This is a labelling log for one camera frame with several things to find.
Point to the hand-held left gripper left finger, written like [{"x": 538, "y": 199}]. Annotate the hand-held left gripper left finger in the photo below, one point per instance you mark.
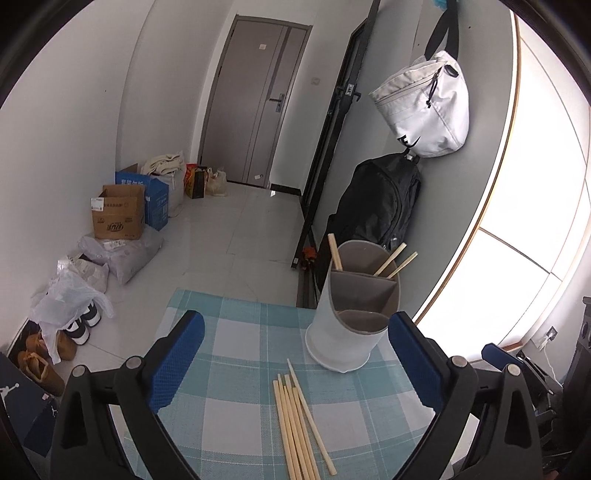
[{"x": 178, "y": 360}]

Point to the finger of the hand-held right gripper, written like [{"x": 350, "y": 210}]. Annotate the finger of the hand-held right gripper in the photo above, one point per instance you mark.
[{"x": 495, "y": 356}]

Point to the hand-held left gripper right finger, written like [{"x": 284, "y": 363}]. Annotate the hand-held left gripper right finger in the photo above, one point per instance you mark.
[{"x": 415, "y": 360}]

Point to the white grey utensil holder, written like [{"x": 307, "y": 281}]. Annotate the white grey utensil holder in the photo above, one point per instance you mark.
[{"x": 341, "y": 341}]

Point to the pile of wooden chopsticks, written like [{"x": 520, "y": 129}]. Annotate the pile of wooden chopsticks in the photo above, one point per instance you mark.
[{"x": 288, "y": 424}]

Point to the teal checked tablecloth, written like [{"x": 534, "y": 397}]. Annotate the teal checked tablecloth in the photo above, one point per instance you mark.
[{"x": 240, "y": 350}]

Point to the black white sneaker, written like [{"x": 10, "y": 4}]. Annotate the black white sneaker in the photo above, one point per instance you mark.
[
  {"x": 77, "y": 333},
  {"x": 93, "y": 316}
]

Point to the brown shoe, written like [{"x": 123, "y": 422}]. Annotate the brown shoe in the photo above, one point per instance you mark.
[
  {"x": 64, "y": 346},
  {"x": 41, "y": 374}
]

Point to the grey plastic mailing bag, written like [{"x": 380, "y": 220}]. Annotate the grey plastic mailing bag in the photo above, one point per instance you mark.
[{"x": 124, "y": 254}]

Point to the white plastic parcel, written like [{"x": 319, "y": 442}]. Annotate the white plastic parcel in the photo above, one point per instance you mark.
[{"x": 85, "y": 274}]

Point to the translucent white plastic bag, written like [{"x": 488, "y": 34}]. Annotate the translucent white plastic bag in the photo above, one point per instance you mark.
[{"x": 64, "y": 300}]

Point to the orange black tool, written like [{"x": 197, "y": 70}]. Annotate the orange black tool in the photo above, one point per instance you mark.
[{"x": 309, "y": 257}]

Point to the brown cardboard box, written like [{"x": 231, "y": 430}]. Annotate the brown cardboard box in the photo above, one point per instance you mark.
[{"x": 117, "y": 217}]

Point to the blue cardboard box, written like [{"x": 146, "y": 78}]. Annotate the blue cardboard box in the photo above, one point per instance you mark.
[{"x": 157, "y": 203}]

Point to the black backpack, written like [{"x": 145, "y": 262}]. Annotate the black backpack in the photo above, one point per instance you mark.
[{"x": 378, "y": 203}]

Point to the dark blue shoe box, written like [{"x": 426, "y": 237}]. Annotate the dark blue shoe box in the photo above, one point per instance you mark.
[{"x": 23, "y": 410}]

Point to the beige cloth bag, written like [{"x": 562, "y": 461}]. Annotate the beige cloth bag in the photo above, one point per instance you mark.
[
  {"x": 164, "y": 162},
  {"x": 175, "y": 196}
]

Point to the gold framed window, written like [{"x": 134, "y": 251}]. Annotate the gold framed window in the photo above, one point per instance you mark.
[{"x": 531, "y": 184}]

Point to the yellow and black bag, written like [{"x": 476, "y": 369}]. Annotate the yellow and black bag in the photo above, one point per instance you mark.
[{"x": 196, "y": 184}]

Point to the beige plastic bag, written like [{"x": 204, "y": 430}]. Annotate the beige plastic bag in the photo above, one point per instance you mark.
[{"x": 216, "y": 184}]

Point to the black framed glass door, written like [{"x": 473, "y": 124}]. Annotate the black framed glass door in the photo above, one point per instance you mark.
[{"x": 332, "y": 138}]

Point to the white sling bag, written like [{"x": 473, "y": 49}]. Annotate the white sling bag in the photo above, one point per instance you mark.
[{"x": 425, "y": 110}]

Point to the grey door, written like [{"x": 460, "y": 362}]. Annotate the grey door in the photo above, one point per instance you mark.
[{"x": 249, "y": 101}]

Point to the white wall socket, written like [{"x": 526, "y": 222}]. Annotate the white wall socket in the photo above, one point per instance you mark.
[{"x": 551, "y": 333}]

